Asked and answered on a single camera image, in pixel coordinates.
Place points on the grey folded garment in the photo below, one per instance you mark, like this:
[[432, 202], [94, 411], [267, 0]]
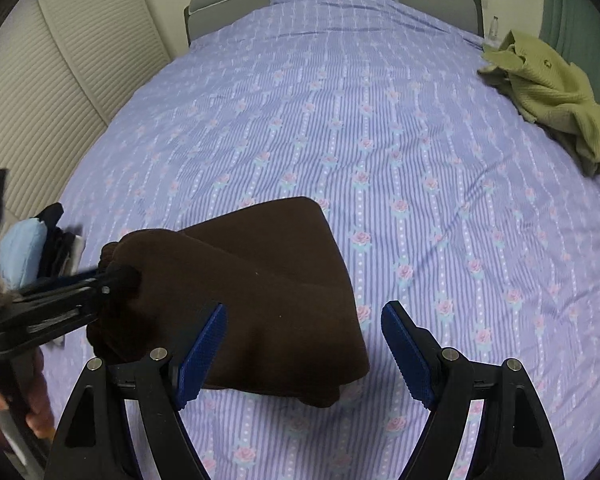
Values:
[[76, 250]]

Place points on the grey upholstered headboard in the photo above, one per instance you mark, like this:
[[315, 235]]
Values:
[[220, 10]]

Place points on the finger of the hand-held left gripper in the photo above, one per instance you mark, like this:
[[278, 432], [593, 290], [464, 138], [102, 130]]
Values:
[[55, 315], [60, 284]]

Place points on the black folded garment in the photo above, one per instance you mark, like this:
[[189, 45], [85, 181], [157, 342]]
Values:
[[55, 250]]

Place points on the clear plastic bottle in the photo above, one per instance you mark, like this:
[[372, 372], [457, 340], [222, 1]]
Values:
[[493, 30]]

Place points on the person's left hand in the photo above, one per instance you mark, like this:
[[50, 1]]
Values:
[[42, 400]]

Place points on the white louvered wardrobe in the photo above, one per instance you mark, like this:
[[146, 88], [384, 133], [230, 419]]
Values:
[[80, 60]]

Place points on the olive green jacket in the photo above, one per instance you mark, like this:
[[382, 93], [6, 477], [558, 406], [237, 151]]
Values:
[[545, 90]]

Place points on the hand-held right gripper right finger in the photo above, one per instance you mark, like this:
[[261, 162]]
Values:
[[409, 357]]

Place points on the light blue folded garment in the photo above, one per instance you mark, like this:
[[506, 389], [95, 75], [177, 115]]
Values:
[[22, 255]]

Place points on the dark brown fleece pants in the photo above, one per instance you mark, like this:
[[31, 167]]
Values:
[[280, 285]]

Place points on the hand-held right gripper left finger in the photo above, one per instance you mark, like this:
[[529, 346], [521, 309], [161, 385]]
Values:
[[200, 357]]

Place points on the purple striped bed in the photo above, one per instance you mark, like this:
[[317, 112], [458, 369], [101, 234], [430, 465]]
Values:
[[380, 135]]

